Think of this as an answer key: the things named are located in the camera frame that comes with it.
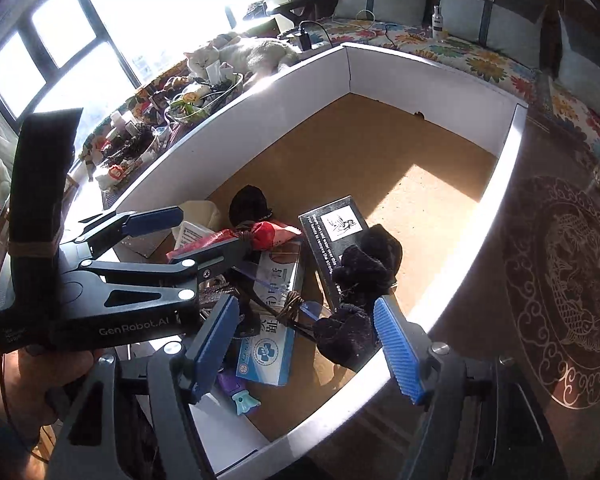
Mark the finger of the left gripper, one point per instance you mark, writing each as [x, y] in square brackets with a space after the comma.
[197, 266]
[111, 227]

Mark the black framed calligraphy box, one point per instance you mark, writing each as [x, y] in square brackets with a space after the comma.
[329, 231]

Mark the black fuzzy scrunchie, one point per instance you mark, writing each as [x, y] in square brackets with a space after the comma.
[366, 271]

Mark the blue white toothpaste box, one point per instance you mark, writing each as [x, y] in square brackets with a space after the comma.
[265, 357]

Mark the person's left forearm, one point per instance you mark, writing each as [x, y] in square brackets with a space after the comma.
[16, 461]

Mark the white cat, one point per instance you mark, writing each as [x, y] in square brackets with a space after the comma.
[260, 57]

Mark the white lotion bottle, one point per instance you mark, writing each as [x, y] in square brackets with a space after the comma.
[200, 218]

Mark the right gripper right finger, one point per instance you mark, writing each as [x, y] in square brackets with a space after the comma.
[512, 438]

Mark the clear eyeglasses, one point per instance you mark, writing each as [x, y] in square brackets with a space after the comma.
[287, 314]

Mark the small white spray bottle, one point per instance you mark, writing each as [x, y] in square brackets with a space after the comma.
[437, 24]

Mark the black charger with cable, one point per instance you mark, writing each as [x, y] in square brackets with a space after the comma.
[308, 37]

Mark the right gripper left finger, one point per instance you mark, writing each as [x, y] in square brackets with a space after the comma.
[96, 431]

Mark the person's left hand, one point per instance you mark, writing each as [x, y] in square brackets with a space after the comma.
[27, 378]

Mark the red packet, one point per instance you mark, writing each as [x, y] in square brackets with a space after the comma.
[263, 235]

